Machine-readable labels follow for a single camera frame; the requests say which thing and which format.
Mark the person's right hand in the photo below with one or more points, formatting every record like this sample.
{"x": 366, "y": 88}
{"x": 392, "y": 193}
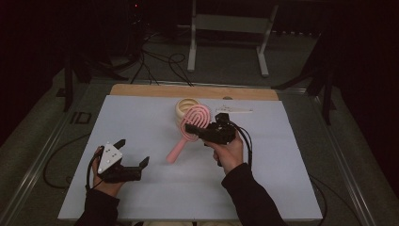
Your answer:
{"x": 230, "y": 155}

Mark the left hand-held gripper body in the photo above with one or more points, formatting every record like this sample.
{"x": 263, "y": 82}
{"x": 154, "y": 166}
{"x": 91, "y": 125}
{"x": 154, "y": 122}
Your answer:
{"x": 109, "y": 157}

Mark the pink hairbrush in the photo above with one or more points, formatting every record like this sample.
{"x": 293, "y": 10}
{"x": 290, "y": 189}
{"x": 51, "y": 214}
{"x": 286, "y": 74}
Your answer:
{"x": 175, "y": 152}

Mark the white table sheet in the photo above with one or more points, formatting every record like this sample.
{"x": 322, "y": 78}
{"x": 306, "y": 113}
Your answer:
{"x": 150, "y": 125}

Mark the black floor stand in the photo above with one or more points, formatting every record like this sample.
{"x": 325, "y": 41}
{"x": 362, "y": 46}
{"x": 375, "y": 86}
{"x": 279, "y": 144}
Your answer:
{"x": 327, "y": 94}
{"x": 68, "y": 88}

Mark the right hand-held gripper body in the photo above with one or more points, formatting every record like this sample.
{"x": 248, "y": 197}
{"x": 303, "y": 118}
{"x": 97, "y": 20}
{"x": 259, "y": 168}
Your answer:
{"x": 219, "y": 133}

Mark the cream ribbed round container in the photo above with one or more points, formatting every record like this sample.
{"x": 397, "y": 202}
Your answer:
{"x": 185, "y": 108}

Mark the black square floor frame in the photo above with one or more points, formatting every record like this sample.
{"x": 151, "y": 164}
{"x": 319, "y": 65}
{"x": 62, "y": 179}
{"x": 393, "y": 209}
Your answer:
{"x": 81, "y": 117}

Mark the person's left hand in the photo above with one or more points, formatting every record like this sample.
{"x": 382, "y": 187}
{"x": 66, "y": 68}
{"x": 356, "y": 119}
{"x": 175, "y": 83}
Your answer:
{"x": 106, "y": 187}

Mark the grey metal stand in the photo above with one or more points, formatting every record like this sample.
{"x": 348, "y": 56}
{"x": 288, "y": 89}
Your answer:
{"x": 232, "y": 23}

